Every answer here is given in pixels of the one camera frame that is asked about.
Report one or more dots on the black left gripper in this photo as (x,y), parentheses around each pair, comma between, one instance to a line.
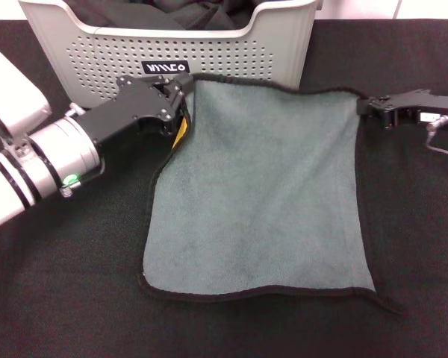
(134,108)

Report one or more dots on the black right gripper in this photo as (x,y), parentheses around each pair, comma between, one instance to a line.
(444,108)

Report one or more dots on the grey towel with black trim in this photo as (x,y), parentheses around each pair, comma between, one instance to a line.
(254,186)

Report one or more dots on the grey perforated storage box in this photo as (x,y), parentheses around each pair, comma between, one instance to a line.
(246,56)

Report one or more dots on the black tablecloth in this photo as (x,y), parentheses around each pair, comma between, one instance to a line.
(224,335)

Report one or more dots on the black logo label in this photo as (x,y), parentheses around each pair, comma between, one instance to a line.
(165,67)

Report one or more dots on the black cloth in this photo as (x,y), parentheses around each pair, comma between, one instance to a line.
(153,13)

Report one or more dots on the silver left wrist connector knob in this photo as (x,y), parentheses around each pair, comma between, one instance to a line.
(76,110)

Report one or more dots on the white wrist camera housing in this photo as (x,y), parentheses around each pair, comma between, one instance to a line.
(11,93)

